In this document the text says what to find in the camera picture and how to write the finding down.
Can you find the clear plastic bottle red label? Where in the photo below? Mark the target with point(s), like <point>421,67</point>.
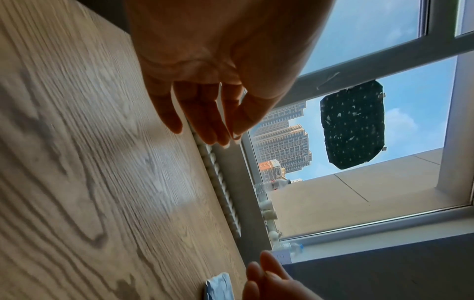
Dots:
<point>276,185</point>

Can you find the beige window cover sheet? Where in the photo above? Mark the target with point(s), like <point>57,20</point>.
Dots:
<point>351,199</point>

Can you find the large clear plastic bottle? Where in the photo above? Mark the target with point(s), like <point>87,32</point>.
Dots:
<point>290,247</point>

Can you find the person's right hand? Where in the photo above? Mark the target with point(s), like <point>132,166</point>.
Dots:
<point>277,287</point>

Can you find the small white vase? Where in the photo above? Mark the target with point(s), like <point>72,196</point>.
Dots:
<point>274,236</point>

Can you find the wooden table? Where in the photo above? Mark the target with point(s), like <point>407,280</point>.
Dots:
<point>92,161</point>

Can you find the person's left hand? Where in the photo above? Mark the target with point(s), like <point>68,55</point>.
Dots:
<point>222,38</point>

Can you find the green dotted cloth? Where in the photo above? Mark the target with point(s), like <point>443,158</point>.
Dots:
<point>351,126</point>

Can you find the white mailer parcel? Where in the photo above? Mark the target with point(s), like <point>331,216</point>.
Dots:
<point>219,287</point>

